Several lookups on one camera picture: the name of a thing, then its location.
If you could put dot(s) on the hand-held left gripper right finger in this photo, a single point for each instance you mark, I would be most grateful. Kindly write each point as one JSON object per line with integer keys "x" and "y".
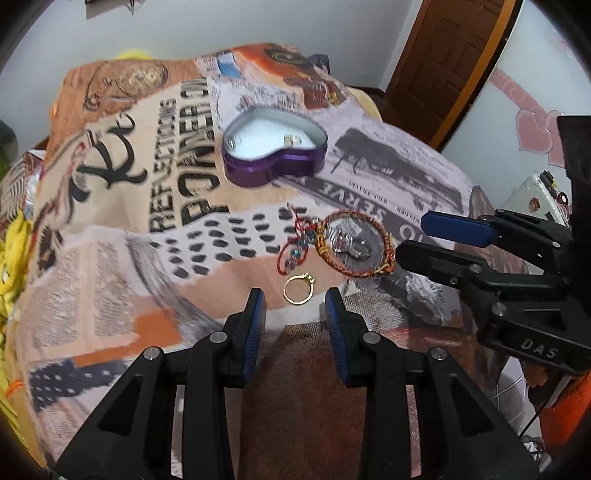
{"x": 334, "y": 323}

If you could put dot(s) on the brown wooden door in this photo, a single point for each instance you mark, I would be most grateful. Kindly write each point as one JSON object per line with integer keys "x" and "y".
{"x": 443, "y": 69}

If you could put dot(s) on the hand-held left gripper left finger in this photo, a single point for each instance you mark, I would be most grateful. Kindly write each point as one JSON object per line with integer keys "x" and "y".
{"x": 255, "y": 323}

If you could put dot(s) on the pink heart sticker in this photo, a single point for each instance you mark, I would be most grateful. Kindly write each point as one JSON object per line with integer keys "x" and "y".
{"x": 531, "y": 131}

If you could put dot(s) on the yellow cloth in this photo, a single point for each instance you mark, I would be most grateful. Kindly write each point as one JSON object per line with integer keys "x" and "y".
{"x": 9, "y": 286}

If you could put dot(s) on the printed blanket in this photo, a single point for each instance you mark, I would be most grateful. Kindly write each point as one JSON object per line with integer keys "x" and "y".
{"x": 138, "y": 277}

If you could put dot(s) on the yellow plush toy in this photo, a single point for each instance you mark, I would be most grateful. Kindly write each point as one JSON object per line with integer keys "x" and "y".
{"x": 135, "y": 53}

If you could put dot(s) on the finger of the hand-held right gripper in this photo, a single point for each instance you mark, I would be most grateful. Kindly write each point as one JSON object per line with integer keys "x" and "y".
{"x": 455, "y": 228}
{"x": 438, "y": 265}

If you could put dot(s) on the white box with stickers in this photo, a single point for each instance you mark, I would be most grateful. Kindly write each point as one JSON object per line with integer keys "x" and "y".
{"x": 531, "y": 194}

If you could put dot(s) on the orange cloth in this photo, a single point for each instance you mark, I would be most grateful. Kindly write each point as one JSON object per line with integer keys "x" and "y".
{"x": 570, "y": 406}

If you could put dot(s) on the purple heart-shaped tin box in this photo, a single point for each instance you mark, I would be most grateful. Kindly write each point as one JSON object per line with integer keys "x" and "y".
{"x": 258, "y": 134}

